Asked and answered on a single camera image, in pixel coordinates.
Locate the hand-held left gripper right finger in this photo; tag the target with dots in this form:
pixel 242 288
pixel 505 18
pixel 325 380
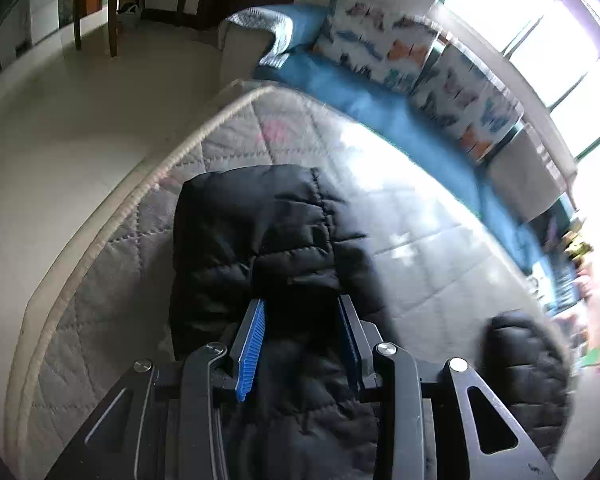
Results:
pixel 349 340

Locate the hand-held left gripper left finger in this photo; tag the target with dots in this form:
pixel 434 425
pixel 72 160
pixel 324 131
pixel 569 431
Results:
pixel 252 345

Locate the black puffer jacket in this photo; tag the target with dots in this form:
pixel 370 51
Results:
pixel 280 260

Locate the grey quilted mattress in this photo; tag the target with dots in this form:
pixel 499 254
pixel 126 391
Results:
pixel 220 200

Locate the blue covered sofa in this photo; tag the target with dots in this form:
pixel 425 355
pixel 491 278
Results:
pixel 390 115

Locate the patterned cushion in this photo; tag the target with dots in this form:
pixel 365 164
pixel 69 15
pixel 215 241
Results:
pixel 380 42
pixel 467 102

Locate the grey knitted throw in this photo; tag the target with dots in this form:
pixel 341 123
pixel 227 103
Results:
pixel 265 30

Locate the window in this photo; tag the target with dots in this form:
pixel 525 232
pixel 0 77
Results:
pixel 545 45

